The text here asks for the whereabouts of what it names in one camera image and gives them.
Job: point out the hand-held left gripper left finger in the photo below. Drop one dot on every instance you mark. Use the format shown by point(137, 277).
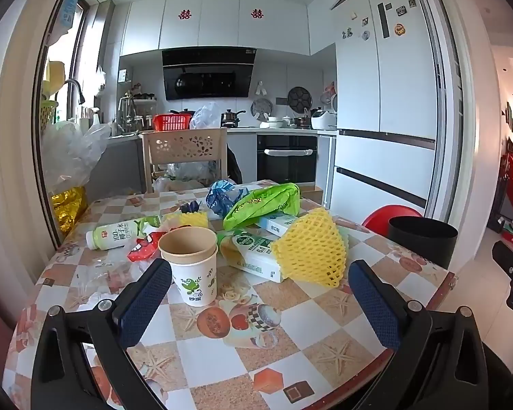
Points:
point(147, 303)

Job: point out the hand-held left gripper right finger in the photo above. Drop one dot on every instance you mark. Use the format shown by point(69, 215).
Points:
point(376, 303)

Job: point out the clear plastic wrapper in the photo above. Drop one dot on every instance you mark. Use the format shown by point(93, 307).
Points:
point(107, 273)

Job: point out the paper cup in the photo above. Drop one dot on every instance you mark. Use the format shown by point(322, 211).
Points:
point(194, 277)

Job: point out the red snack wrapper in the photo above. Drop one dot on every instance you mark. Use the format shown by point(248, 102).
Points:
point(143, 245)

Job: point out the white drink bottle green label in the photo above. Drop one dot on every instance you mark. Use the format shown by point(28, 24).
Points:
point(115, 235)

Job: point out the black trash bin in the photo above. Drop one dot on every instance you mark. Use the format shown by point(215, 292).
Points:
point(423, 243)

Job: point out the yellow foam fruit net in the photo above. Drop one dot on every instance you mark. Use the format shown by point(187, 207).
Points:
point(312, 247)

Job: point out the small yellow foam piece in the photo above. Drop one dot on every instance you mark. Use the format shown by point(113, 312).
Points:
point(192, 220)

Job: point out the green white milk carton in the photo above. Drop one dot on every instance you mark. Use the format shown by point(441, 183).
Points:
point(252, 256)

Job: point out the blue plastic bag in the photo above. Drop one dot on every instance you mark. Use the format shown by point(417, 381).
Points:
point(220, 198)

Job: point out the white blue paper box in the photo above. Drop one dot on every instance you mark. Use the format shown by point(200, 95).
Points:
point(273, 224)

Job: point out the green plastic bag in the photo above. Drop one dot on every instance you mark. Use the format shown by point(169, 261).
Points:
point(256, 207)

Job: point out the red round stool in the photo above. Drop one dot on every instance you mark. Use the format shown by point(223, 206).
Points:
point(384, 218)

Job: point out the gold foil bag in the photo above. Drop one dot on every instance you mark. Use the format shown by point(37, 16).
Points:
point(68, 207)

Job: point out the cardboard box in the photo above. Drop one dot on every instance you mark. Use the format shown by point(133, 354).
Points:
point(313, 194)

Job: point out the plastic bags on chair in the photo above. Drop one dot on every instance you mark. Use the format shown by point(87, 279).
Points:
point(188, 175)

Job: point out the beige perforated chair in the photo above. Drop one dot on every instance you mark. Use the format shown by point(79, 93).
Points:
point(184, 145)

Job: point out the black jacket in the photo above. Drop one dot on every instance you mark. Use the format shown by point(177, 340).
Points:
point(235, 166)

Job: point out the large clear plastic bag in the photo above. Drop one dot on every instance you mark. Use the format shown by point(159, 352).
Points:
point(72, 153)

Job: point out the black built-in oven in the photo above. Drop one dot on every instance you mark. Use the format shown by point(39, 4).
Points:
point(286, 158)

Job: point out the red plastic basket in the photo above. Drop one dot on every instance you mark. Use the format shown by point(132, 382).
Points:
point(169, 123)

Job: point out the white rice cooker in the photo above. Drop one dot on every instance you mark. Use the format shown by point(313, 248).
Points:
point(322, 119)

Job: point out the clear plastic bag on counter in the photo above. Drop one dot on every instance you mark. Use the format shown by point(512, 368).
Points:
point(205, 117)

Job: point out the steel pot with lid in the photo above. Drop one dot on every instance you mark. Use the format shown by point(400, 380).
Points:
point(301, 122)

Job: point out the black cooking pot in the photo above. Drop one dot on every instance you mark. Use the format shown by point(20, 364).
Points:
point(230, 118)

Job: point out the white refrigerator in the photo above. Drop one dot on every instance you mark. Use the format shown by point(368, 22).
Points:
point(389, 94)

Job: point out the yellow green plastic basket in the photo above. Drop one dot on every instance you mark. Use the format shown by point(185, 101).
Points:
point(47, 115)

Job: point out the black round baking pan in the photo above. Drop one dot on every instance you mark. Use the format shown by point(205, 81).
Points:
point(299, 99)

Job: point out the grey round trivet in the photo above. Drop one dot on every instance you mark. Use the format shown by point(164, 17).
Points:
point(261, 109)

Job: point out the kitchen faucet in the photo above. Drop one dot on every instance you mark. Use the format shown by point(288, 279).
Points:
point(75, 87)

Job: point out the black range hood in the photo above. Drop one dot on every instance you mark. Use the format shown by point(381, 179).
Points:
point(209, 72)

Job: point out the group of fridge magnets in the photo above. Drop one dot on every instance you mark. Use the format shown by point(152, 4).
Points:
point(395, 10)

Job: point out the white upper cabinets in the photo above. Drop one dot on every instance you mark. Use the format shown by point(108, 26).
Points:
point(218, 21)

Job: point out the red paper decal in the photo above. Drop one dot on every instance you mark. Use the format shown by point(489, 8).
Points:
point(257, 13)
point(183, 14)

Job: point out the sliding door frame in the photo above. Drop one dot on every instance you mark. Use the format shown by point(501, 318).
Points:
point(449, 115)

